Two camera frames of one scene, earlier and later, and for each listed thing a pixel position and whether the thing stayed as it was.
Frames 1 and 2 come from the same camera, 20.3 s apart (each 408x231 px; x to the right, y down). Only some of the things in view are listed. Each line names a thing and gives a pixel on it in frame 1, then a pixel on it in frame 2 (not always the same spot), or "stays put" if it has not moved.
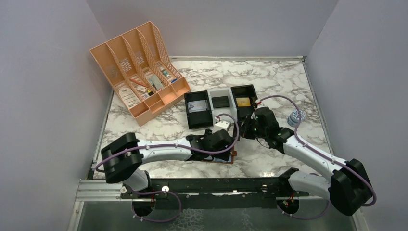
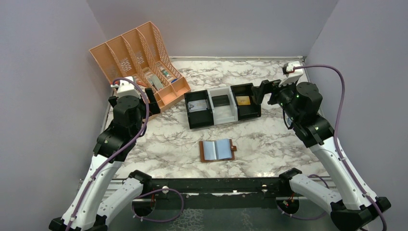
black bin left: (198, 119) stays put
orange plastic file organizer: (146, 76) stays put
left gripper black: (224, 157) -> (154, 108)
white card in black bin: (197, 106) stays put
